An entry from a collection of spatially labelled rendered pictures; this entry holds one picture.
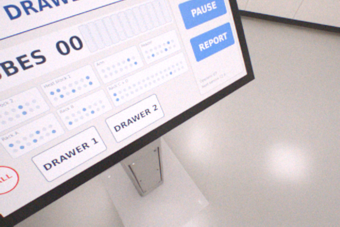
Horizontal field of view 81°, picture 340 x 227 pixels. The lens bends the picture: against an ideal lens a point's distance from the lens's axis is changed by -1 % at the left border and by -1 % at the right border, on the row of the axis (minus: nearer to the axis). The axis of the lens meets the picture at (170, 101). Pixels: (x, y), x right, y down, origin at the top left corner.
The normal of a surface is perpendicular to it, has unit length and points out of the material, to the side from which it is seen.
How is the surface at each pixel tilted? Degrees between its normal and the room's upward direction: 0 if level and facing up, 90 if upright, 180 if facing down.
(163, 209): 3
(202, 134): 0
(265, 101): 0
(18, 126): 50
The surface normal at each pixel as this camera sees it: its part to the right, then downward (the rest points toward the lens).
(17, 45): 0.44, 0.15
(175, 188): 0.04, -0.54
